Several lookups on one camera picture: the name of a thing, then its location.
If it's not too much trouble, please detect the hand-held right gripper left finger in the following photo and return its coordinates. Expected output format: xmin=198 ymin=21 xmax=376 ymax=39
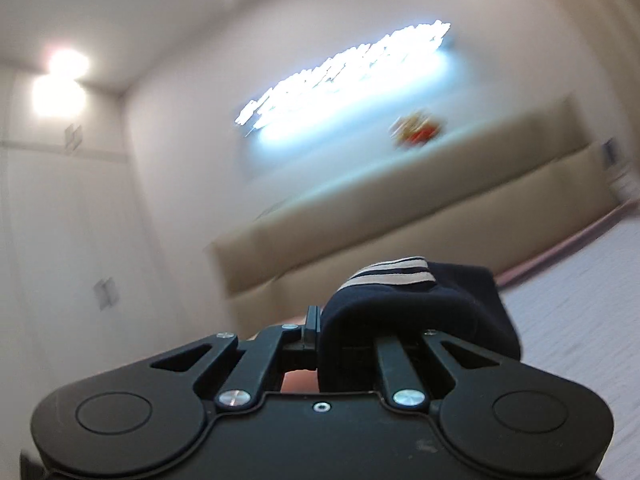
xmin=150 ymin=305 xmax=322 ymax=409

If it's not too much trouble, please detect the navy sweater with striped cuff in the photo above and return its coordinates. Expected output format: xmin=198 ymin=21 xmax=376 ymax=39
xmin=320 ymin=256 xmax=524 ymax=394

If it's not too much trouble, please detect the pink bed sheet edge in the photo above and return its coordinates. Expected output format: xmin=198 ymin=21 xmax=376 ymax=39
xmin=492 ymin=207 xmax=629 ymax=287

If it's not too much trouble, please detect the floral quilted bedspread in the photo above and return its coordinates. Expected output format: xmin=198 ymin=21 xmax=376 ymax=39
xmin=495 ymin=212 xmax=640 ymax=480

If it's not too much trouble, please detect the bright window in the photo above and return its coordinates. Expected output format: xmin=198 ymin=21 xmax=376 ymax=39
xmin=234 ymin=20 xmax=454 ymax=137

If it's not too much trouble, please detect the white wardrobe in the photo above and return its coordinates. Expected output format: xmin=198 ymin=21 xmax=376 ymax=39
xmin=0 ymin=60 xmax=213 ymax=413

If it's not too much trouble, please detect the beige padded headboard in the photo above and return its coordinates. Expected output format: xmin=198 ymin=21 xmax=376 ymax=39
xmin=207 ymin=95 xmax=627 ymax=322

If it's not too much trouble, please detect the orange plush toy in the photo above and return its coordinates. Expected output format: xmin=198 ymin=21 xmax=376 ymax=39
xmin=390 ymin=112 xmax=446 ymax=150

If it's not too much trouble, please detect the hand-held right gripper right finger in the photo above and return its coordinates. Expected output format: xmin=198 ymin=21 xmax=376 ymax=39
xmin=375 ymin=329 xmax=522 ymax=409

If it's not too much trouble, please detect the ceiling spot light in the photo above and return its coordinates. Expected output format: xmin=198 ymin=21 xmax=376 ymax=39
xmin=46 ymin=48 xmax=92 ymax=80

